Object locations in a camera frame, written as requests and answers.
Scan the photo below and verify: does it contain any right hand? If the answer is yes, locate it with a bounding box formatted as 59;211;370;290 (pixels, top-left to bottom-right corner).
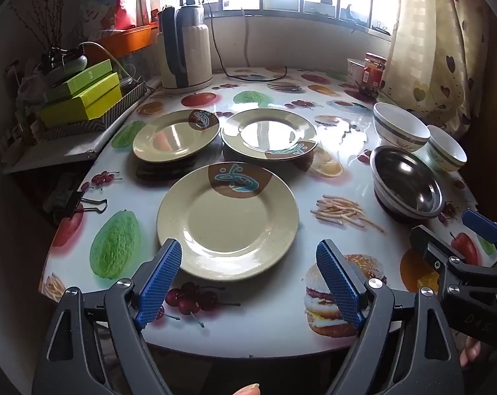
459;336;482;367

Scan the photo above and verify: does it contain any small white blue-striped bowl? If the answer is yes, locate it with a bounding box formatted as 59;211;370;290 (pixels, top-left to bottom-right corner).
425;125;467;172

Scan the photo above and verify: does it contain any orange tray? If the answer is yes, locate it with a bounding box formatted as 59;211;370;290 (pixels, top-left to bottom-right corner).
83;23;158;66

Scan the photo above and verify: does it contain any beige plate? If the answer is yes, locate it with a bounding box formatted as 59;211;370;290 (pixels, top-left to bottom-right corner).
221;108;318;161
157;161;300;282
132;109;220;163

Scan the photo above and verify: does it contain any stainless steel bowl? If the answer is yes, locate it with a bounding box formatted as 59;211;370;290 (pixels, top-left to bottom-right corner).
370;145;444;221

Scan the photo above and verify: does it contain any striped storage basket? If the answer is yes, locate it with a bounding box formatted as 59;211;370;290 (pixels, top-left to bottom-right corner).
40;82;148;141

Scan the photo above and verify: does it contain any heart-patterned curtain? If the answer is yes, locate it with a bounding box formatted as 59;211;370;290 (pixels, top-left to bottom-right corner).
380;0;489;138

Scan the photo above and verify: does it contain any green box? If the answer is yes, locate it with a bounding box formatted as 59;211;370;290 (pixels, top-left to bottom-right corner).
44;59;112;103

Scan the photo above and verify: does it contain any white plastic cup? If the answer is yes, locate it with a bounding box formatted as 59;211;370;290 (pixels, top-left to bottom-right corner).
347;58;365;87

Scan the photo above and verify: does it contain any black power cable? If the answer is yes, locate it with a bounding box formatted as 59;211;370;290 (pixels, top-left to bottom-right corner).
203;1;289;82

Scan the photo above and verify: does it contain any cream electric kettle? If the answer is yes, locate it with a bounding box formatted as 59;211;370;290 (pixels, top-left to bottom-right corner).
156;0;213;94

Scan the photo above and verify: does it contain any black binder clip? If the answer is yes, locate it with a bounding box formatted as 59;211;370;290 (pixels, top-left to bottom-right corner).
43;182;108;219

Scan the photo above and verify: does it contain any left hand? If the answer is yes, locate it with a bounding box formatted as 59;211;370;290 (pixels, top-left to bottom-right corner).
233;383;260;395

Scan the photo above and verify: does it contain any red-lidded sauce jar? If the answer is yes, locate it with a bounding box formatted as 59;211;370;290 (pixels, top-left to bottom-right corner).
359;53;387;99

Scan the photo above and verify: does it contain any large white blue-striped bowl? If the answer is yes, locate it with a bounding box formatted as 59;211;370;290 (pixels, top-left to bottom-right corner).
373;103;431;152

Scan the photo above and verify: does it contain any yellow box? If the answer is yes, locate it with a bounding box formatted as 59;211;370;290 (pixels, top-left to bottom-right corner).
39;73;122;128

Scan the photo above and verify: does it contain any grey mouse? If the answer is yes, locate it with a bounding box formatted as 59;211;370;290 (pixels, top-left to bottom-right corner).
44;55;88;88

